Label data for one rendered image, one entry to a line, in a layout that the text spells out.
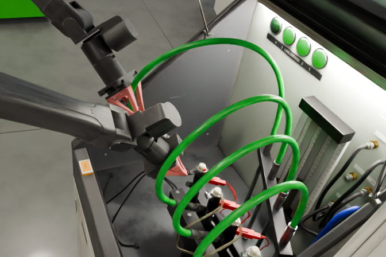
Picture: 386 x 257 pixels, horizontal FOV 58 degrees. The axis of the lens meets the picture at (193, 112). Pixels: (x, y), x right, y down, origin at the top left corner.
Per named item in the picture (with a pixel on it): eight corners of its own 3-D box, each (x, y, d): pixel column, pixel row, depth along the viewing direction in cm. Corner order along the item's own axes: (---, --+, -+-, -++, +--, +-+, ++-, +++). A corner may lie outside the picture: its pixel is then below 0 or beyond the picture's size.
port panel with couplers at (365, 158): (313, 211, 89) (369, 117, 70) (323, 207, 90) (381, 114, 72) (350, 256, 80) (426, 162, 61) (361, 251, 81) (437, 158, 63)
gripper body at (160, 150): (185, 156, 77) (164, 138, 72) (150, 179, 79) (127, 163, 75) (180, 136, 82) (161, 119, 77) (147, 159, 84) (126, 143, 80)
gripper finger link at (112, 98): (155, 104, 86) (134, 71, 84) (145, 115, 79) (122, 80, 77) (135, 115, 88) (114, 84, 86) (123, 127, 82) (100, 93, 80)
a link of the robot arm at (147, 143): (117, 123, 76) (115, 142, 72) (141, 108, 73) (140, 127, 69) (138, 139, 80) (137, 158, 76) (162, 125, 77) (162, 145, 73)
